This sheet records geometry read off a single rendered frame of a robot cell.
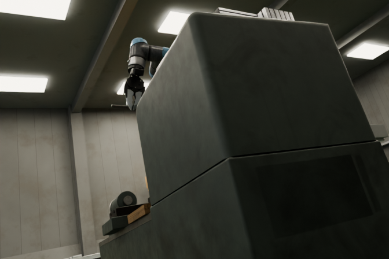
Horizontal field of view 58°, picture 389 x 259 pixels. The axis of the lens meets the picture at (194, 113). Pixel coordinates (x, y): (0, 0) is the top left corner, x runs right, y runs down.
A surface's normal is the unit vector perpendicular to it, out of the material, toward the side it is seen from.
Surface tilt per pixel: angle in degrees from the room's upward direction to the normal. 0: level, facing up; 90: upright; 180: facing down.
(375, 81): 90
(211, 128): 90
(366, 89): 90
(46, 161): 90
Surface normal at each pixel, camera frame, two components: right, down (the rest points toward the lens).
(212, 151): -0.90, 0.04
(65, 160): 0.47, -0.40
